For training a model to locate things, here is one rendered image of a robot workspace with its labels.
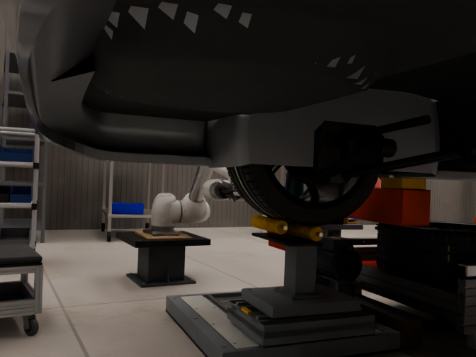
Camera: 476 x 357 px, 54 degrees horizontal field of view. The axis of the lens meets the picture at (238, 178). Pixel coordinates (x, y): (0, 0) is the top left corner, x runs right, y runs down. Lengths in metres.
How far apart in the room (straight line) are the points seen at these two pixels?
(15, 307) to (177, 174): 4.50
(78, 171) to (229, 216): 2.19
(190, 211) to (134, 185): 3.19
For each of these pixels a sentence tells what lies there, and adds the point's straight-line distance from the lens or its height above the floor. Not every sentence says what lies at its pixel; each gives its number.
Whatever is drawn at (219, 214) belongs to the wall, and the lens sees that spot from 6.71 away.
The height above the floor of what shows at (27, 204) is 0.46.
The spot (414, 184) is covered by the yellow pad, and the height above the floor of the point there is 0.70.
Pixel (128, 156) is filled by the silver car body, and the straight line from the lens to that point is 1.61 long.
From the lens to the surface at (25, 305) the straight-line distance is 2.19.
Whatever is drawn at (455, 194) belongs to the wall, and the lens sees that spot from 10.03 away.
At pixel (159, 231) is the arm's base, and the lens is 3.11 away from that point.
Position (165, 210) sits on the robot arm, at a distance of 3.09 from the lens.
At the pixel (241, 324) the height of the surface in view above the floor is 0.12.
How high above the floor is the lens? 0.69
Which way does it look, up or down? level
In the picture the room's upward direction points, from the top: 2 degrees clockwise
